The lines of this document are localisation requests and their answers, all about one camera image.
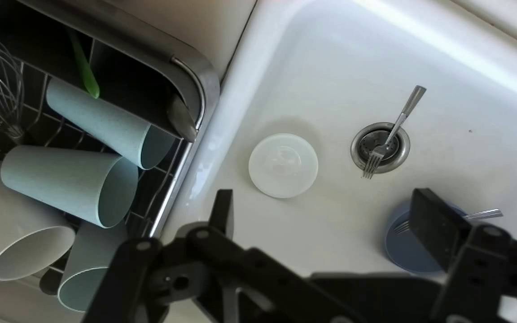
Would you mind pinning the white ceramic mug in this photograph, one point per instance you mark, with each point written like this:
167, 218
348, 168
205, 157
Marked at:
13, 226

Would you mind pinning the darker teal plastic cup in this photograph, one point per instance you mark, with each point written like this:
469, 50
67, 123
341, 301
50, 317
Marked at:
88, 256

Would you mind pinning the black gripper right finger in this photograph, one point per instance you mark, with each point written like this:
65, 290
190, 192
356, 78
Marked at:
438, 226

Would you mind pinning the grey spoon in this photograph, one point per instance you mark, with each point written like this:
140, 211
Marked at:
180, 118

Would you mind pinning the light teal plastic cup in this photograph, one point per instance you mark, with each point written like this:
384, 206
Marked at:
61, 179
102, 118

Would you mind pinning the white round lid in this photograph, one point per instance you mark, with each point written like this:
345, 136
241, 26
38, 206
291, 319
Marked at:
282, 165

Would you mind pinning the dark grey dish rack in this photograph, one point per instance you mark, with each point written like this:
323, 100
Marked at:
151, 71

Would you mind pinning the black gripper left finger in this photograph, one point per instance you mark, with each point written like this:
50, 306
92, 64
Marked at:
223, 208

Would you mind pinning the green plastic utensil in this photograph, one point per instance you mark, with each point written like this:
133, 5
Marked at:
88, 77

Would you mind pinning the white ceramic sink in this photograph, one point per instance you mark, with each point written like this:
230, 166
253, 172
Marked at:
449, 89

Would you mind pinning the metal sink drain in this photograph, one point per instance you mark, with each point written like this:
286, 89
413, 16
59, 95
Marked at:
359, 148

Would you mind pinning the blue bowl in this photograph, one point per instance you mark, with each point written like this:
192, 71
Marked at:
399, 244

